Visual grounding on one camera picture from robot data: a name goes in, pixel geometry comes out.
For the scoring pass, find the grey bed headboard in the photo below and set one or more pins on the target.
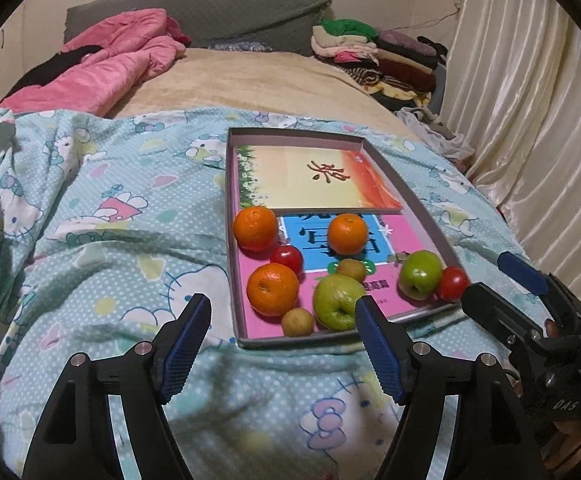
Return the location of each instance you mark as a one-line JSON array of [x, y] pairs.
[[282, 25]]

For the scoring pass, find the large orange tangerine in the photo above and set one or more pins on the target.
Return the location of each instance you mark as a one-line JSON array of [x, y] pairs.
[[255, 229]]

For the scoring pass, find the white crumpled cloth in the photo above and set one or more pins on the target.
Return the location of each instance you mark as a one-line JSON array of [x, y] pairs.
[[430, 130]]

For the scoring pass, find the beige bed sheet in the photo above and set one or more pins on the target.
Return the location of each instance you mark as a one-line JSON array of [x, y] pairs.
[[273, 82]]

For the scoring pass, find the smooth green apple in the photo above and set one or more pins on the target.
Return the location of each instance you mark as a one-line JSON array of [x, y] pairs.
[[420, 275]]

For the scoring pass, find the pink chinese workbook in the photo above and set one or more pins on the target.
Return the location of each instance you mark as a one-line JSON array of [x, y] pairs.
[[390, 235]]

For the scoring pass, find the green apple with stem dimple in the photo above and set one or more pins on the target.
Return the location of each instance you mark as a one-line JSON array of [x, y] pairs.
[[334, 300]]

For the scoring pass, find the pink padded blanket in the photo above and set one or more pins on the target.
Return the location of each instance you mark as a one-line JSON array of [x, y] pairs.
[[136, 46]]

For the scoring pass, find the yellow orange chinese book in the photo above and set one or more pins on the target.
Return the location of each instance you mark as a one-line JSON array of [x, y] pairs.
[[295, 177]]

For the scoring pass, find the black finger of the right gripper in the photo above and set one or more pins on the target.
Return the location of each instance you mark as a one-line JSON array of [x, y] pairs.
[[510, 326], [557, 298]]

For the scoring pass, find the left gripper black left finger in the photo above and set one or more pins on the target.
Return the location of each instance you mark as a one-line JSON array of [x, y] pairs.
[[74, 438]]

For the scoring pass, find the cream satin curtain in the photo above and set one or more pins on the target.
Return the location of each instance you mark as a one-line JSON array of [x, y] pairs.
[[514, 91]]

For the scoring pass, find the stack of folded clothes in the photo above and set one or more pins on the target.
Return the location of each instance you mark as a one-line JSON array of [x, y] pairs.
[[394, 69]]

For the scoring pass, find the small brown longan fruit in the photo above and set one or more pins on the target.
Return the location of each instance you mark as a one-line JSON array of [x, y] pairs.
[[297, 322]]

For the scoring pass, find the red cherry tomato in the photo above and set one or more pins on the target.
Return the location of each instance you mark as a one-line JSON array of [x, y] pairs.
[[453, 283], [289, 256]]

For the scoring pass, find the black garment on bed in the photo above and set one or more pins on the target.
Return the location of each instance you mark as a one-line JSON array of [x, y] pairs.
[[49, 70]]

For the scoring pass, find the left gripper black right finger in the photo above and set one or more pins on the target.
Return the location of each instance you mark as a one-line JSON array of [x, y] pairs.
[[492, 438]]

